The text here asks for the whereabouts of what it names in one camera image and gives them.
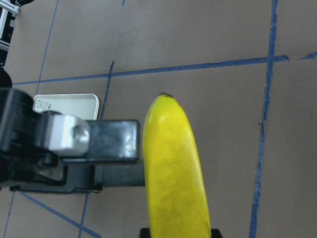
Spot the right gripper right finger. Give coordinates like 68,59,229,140
139,227,223,238

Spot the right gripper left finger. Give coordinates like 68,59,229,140
0,88,145,194

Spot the white bear tray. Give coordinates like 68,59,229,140
33,94,100,120

